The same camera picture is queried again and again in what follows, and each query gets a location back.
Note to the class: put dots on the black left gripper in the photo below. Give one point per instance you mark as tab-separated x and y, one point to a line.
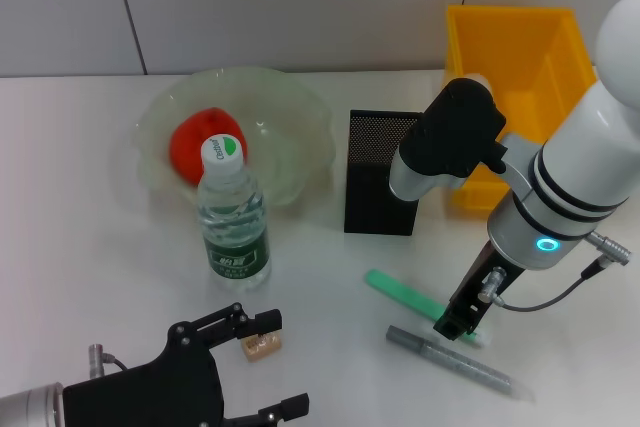
145	392

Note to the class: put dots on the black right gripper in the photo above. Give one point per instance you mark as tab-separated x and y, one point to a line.
482	287

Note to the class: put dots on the mint green pen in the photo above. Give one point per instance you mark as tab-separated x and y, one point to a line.
400	292

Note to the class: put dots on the clear green-label water bottle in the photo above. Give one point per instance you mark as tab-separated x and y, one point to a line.
235	227

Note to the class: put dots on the orange fruit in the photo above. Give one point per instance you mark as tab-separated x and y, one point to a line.
192	147

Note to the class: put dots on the white paper ball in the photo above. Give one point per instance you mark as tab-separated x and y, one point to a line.
481	81

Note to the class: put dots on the small beige eraser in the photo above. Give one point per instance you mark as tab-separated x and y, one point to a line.
261	348

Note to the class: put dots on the silver marker pen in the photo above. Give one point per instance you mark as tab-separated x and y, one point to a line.
450	357

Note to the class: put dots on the black mesh pen holder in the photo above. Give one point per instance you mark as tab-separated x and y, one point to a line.
370	217

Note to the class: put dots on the green glass fruit plate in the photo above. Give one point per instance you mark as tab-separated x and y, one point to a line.
285	127

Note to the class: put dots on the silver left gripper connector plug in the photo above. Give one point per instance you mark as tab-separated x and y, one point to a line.
97	359

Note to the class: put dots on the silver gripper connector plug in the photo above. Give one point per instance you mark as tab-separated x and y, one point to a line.
97	359
607	244

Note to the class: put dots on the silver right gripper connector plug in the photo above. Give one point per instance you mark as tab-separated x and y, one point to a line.
607	244

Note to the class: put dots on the yellow plastic bin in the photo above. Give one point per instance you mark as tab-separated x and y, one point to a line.
530	57

